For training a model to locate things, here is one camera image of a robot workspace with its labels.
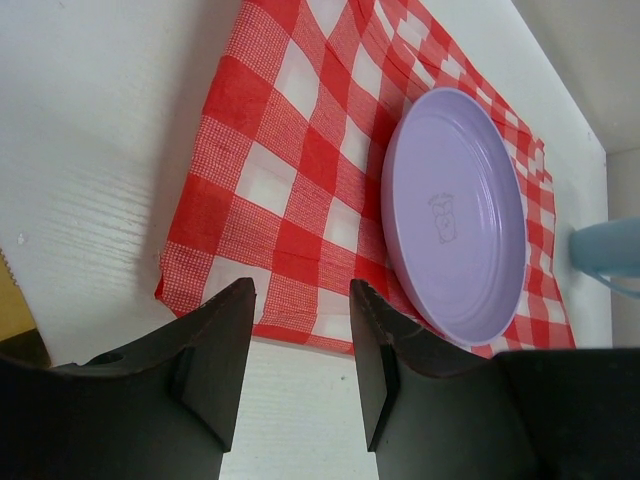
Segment light blue mug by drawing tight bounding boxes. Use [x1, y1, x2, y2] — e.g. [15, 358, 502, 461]
[569, 217, 639, 299]

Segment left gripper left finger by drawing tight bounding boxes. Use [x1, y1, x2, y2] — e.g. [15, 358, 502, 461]
[1, 278, 256, 479]

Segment purple plastic plate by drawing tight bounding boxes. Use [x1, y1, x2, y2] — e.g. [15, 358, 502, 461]
[381, 87, 527, 346]

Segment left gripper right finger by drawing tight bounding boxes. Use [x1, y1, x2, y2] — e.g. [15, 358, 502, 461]
[350, 280, 639, 479]

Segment red white checkered cloth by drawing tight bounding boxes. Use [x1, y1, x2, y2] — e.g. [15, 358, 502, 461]
[155, 1, 575, 357]

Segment gold knife dark handle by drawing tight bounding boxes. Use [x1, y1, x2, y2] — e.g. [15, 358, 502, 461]
[0, 252, 51, 368]

